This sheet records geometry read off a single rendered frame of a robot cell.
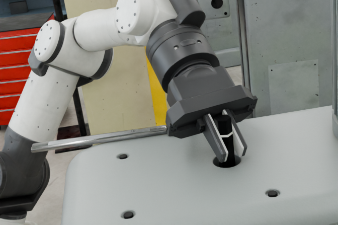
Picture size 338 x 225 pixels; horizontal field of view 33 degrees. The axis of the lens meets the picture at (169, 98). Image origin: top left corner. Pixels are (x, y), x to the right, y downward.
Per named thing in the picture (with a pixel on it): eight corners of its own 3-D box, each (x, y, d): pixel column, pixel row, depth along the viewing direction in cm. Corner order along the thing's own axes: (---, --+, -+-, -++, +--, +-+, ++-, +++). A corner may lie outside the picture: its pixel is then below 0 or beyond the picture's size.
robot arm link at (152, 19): (130, 72, 81) (106, 18, 87) (188, 79, 88) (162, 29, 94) (170, 11, 75) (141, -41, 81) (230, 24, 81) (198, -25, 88)
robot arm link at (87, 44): (154, 16, 99) (96, 28, 114) (104, -6, 93) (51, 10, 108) (141, 75, 97) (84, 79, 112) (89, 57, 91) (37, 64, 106)
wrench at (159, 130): (30, 156, 83) (28, 151, 83) (34, 144, 87) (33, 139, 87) (196, 133, 84) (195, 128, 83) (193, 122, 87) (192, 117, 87)
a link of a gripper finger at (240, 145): (243, 146, 71) (222, 108, 75) (238, 160, 74) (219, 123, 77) (254, 142, 72) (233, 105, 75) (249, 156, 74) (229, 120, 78)
